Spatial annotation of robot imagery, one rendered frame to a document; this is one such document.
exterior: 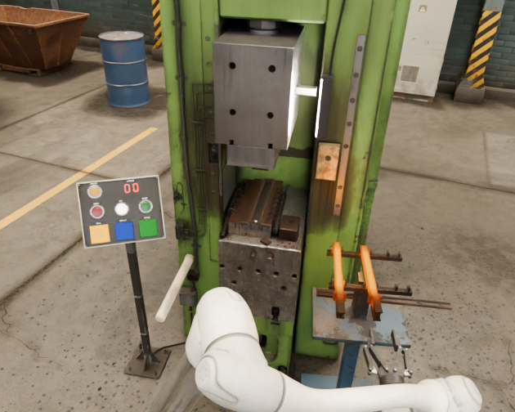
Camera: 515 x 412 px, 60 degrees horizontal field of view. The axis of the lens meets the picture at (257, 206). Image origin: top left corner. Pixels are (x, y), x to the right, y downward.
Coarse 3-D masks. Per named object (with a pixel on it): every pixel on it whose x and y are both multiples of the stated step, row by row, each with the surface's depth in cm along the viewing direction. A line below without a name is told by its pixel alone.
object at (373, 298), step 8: (360, 248) 189; (368, 256) 185; (368, 264) 180; (368, 272) 176; (368, 280) 172; (368, 288) 170; (376, 288) 168; (368, 296) 165; (376, 296) 163; (376, 304) 160; (376, 312) 157; (376, 320) 159
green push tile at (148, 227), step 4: (140, 220) 192; (144, 220) 192; (148, 220) 193; (152, 220) 193; (140, 224) 192; (144, 224) 192; (148, 224) 193; (152, 224) 193; (156, 224) 194; (140, 228) 192; (144, 228) 192; (148, 228) 193; (152, 228) 193; (156, 228) 193; (140, 232) 192; (144, 232) 192; (148, 232) 193; (152, 232) 193; (156, 232) 194; (144, 236) 192; (148, 236) 193
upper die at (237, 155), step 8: (232, 144) 183; (232, 152) 184; (240, 152) 184; (248, 152) 183; (256, 152) 183; (264, 152) 182; (272, 152) 181; (232, 160) 186; (240, 160) 186; (248, 160) 185; (256, 160) 184; (264, 160) 184; (272, 160) 183; (264, 168) 186; (272, 168) 185
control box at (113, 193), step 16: (80, 192) 187; (112, 192) 190; (128, 192) 191; (144, 192) 193; (160, 192) 195; (80, 208) 187; (112, 208) 190; (128, 208) 191; (160, 208) 194; (96, 224) 188; (112, 224) 190; (160, 224) 195; (112, 240) 190; (128, 240) 192; (144, 240) 193
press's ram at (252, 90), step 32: (288, 32) 181; (224, 64) 166; (256, 64) 164; (288, 64) 162; (224, 96) 173; (256, 96) 170; (288, 96) 168; (224, 128) 180; (256, 128) 177; (288, 128) 175
